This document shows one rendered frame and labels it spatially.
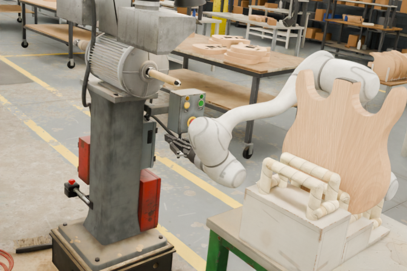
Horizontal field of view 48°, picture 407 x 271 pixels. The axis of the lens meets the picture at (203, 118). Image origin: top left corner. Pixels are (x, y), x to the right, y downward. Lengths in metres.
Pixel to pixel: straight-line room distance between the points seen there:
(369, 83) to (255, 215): 0.66
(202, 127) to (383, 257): 0.68
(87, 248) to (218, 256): 1.08
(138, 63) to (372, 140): 1.09
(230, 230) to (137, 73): 0.87
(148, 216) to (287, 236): 1.36
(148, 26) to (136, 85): 0.38
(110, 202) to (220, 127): 1.04
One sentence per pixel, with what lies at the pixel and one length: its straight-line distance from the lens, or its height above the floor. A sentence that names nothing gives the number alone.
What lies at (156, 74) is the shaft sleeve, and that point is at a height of 1.26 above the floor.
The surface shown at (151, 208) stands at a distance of 2.55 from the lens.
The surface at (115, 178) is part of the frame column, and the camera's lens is 2.36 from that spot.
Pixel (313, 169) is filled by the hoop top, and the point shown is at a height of 1.20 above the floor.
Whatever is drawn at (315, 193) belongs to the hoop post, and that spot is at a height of 1.18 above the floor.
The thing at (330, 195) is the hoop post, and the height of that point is 1.15.
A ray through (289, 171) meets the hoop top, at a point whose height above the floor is 1.21.
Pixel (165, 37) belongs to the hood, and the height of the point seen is 1.45.
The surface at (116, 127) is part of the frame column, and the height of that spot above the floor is 0.94.
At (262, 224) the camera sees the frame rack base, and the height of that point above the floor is 1.02.
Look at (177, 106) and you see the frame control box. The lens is 2.24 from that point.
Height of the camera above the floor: 1.71
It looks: 18 degrees down
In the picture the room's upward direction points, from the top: 6 degrees clockwise
